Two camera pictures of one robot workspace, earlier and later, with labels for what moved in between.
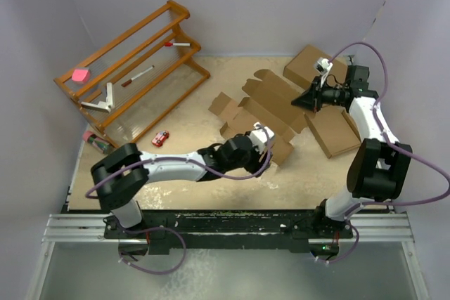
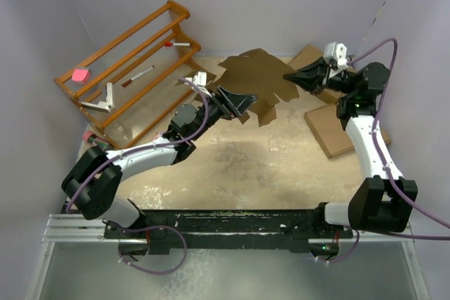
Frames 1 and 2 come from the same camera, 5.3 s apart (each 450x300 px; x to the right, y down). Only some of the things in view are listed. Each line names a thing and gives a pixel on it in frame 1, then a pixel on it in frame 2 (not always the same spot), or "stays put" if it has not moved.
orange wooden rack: (122, 88) stays put
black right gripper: (312, 98) → (313, 76)
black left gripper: (256, 166) → (239, 102)
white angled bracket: (103, 106) stays put
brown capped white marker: (132, 79) stays put
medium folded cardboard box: (334, 130) stays put
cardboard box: (266, 102) → (256, 73)
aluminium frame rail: (88, 231) stays put
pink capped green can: (100, 144) stays put
